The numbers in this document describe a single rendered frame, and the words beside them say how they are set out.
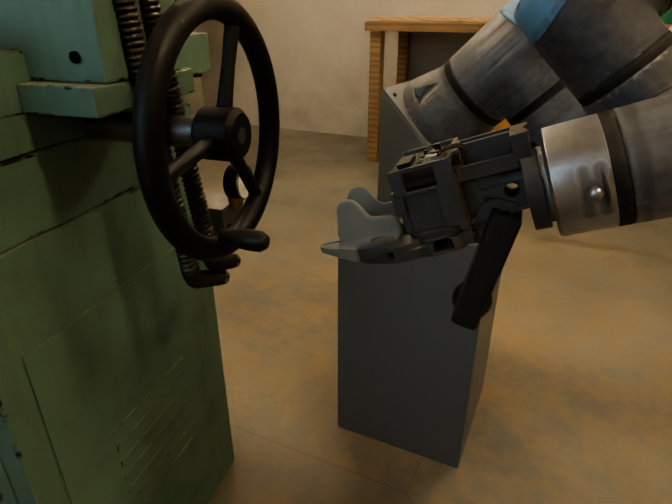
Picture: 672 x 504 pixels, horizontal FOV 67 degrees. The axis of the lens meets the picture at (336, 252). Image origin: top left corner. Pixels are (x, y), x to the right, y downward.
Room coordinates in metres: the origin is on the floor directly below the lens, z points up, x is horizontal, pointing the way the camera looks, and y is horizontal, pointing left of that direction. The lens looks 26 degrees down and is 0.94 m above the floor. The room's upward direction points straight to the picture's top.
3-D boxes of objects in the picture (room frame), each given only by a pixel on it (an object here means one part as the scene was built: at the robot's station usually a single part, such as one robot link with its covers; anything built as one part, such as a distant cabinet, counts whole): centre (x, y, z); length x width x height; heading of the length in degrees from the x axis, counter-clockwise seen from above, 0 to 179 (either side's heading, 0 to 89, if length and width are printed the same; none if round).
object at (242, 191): (0.86, 0.18, 0.65); 0.06 x 0.04 x 0.08; 163
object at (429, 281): (1.00, -0.20, 0.28); 0.30 x 0.30 x 0.55; 65
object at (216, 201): (0.88, 0.24, 0.58); 0.12 x 0.08 x 0.08; 73
